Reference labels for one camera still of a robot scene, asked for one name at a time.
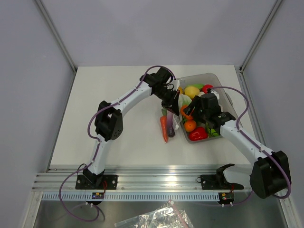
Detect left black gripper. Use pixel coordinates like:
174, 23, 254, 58
154, 87, 180, 116

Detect toy carrot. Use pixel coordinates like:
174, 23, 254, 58
160, 115, 168, 143

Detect clear dotted zip bag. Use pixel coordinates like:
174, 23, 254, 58
161, 94, 191, 132

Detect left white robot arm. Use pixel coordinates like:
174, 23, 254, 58
83, 66, 180, 189

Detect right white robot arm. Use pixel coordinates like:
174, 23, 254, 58
184, 93, 291, 199

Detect grey plastic food tray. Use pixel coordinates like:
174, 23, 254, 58
177, 73, 238, 143

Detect toy orange fruit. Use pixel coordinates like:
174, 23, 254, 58
184, 120, 197, 133

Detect toy yellow pear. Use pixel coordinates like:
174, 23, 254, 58
184, 86, 200, 99

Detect toy red bell pepper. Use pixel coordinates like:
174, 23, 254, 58
188, 127, 208, 141

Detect toy red apple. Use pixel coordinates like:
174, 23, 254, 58
202, 84, 213, 94

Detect toy green vegetable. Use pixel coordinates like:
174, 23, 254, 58
190, 84, 205, 90

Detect spare clear plastic bags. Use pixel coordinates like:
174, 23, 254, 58
114, 200, 194, 228

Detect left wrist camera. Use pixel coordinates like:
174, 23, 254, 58
171, 79, 180, 90

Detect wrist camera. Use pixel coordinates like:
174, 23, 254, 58
171, 79, 180, 90
210, 90, 220, 100

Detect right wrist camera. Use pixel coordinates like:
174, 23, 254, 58
210, 90, 220, 100

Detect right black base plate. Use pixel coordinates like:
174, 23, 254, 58
196, 174, 244, 190

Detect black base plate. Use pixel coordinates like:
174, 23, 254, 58
196, 174, 244, 190
75, 174, 118, 190

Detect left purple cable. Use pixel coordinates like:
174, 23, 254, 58
58, 65, 177, 225

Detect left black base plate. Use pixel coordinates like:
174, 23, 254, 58
75, 174, 118, 190

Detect aluminium mounting rail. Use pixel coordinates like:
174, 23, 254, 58
32, 165, 289, 192

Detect white slotted cable duct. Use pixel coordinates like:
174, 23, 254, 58
42, 191, 234, 203

